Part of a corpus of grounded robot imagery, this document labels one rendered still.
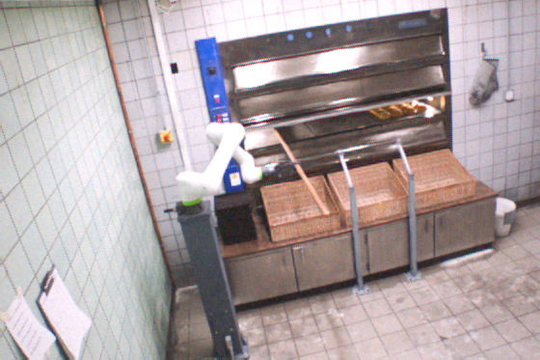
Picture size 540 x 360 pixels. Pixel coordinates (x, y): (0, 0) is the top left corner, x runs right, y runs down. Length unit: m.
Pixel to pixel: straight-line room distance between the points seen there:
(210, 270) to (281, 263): 0.78
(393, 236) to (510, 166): 1.59
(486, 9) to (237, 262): 2.98
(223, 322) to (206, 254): 0.57
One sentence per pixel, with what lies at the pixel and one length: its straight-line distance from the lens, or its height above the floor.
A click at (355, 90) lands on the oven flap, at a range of 3.81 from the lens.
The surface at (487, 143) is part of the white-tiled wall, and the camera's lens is 4.55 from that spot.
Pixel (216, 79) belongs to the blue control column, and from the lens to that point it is 3.55.
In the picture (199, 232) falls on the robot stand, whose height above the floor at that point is 1.08.
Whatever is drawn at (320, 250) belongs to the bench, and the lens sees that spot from 3.62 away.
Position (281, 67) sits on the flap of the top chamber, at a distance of 3.63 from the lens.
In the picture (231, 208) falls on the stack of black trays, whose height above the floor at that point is 0.89.
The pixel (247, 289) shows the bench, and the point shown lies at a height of 0.24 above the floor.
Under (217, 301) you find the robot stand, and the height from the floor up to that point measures 0.53.
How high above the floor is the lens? 2.42
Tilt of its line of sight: 20 degrees down
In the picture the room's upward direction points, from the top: 9 degrees counter-clockwise
